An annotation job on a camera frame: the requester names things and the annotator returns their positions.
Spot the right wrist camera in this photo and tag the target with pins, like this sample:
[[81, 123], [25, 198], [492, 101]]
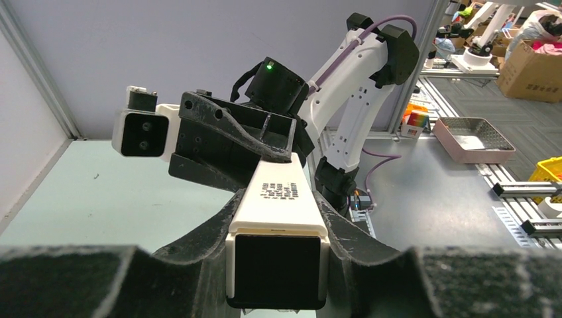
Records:
[[145, 127]]

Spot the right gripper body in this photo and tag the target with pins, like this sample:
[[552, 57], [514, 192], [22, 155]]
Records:
[[220, 143]]

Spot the colourful small box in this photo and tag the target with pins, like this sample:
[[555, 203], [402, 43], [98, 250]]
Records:
[[414, 121]]

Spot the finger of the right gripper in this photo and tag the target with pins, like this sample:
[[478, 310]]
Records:
[[268, 135]]

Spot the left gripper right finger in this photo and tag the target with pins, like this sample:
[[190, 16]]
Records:
[[370, 279]]

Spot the white remote control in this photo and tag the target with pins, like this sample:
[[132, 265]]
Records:
[[277, 245]]

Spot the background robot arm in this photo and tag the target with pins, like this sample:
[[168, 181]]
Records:
[[476, 58]]

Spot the pink metal tray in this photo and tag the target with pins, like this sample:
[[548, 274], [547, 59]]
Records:
[[472, 140]]

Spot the yellow basket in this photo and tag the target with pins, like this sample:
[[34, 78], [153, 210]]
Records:
[[548, 170]]

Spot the cardboard box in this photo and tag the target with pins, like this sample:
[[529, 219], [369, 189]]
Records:
[[532, 72]]

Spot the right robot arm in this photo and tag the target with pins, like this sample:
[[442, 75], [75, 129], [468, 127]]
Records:
[[372, 60]]

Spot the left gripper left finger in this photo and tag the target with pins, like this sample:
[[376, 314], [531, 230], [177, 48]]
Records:
[[185, 278]]

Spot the white cable duct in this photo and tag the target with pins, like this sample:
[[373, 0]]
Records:
[[361, 219]]

